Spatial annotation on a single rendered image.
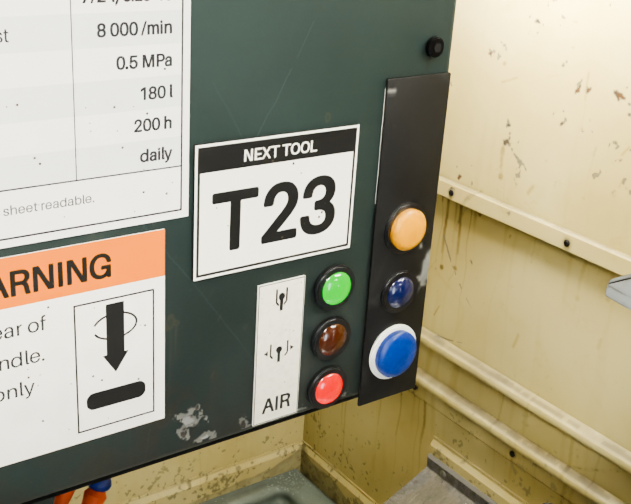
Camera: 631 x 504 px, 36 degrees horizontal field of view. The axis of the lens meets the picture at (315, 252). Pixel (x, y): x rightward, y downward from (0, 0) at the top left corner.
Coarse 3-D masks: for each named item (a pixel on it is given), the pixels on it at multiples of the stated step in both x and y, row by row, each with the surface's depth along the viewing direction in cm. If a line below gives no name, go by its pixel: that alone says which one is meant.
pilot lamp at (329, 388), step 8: (328, 376) 56; (336, 376) 56; (320, 384) 55; (328, 384) 56; (336, 384) 56; (320, 392) 56; (328, 392) 56; (336, 392) 56; (320, 400) 56; (328, 400) 56
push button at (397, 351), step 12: (396, 336) 57; (408, 336) 58; (384, 348) 57; (396, 348) 58; (408, 348) 58; (384, 360) 57; (396, 360) 58; (408, 360) 59; (384, 372) 58; (396, 372) 58
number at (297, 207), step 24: (312, 168) 50; (336, 168) 51; (264, 192) 49; (288, 192) 50; (312, 192) 51; (336, 192) 52; (264, 216) 49; (288, 216) 50; (312, 216) 51; (336, 216) 52; (264, 240) 50; (288, 240) 51; (312, 240) 52
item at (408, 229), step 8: (400, 216) 54; (408, 216) 55; (416, 216) 55; (424, 216) 55; (400, 224) 54; (408, 224) 55; (416, 224) 55; (424, 224) 55; (392, 232) 55; (400, 232) 55; (408, 232) 55; (416, 232) 55; (424, 232) 56; (392, 240) 55; (400, 240) 55; (408, 240) 55; (416, 240) 55; (400, 248) 55; (408, 248) 55
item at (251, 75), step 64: (192, 0) 43; (256, 0) 45; (320, 0) 47; (384, 0) 49; (448, 0) 52; (192, 64) 44; (256, 64) 46; (320, 64) 48; (384, 64) 51; (448, 64) 53; (192, 128) 45; (256, 128) 47; (320, 128) 50; (192, 192) 46; (0, 256) 42; (320, 256) 53; (192, 320) 49; (320, 320) 54; (192, 384) 51; (64, 448) 47; (128, 448) 50; (192, 448) 53
